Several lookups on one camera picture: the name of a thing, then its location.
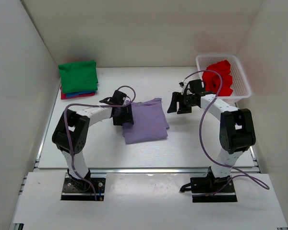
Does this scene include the red crumpled t-shirt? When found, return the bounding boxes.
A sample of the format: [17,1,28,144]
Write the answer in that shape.
[202,60,233,96]

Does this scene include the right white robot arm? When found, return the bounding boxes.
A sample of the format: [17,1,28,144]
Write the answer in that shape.
[167,80,256,192]

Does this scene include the green folded t-shirt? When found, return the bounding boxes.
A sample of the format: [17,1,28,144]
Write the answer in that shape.
[58,60,98,94]

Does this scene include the blue folded t-shirt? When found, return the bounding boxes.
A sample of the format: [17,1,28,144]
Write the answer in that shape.
[65,91,95,98]

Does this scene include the purple cable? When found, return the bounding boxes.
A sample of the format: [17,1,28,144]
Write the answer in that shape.
[63,85,137,201]
[183,70,271,198]

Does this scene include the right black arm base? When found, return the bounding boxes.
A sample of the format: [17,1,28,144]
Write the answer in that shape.
[180,172,238,203]

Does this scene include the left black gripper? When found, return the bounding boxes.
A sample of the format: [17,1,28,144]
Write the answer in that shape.
[113,103,133,127]

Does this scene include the magenta folded t-shirt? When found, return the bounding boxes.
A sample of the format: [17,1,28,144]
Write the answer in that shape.
[60,86,96,100]

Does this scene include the purple t-shirt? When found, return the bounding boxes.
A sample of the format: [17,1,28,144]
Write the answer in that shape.
[122,98,169,144]

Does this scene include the white plastic basket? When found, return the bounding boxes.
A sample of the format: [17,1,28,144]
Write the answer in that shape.
[196,54,251,104]

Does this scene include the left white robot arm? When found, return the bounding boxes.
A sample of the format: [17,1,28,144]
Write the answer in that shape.
[52,90,134,191]

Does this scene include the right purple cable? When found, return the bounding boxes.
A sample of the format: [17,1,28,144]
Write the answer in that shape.
[183,70,271,198]

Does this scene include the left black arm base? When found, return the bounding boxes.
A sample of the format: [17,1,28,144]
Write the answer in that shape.
[60,173,106,202]

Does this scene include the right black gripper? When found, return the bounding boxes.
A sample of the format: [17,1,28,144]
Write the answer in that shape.
[168,92,196,115]

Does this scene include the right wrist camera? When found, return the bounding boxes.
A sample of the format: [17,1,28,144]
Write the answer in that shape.
[179,80,189,95]

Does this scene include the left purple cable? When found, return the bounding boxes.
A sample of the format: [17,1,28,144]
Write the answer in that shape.
[63,85,137,201]

